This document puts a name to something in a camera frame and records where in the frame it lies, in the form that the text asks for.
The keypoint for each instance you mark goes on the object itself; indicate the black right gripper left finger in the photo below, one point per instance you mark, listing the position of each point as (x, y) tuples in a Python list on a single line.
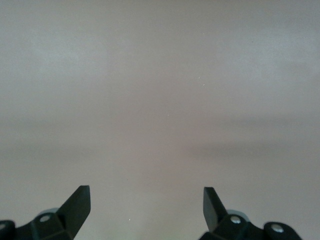
[(73, 212)]

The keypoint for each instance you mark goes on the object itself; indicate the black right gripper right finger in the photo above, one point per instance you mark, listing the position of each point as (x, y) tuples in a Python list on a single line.
[(215, 212)]

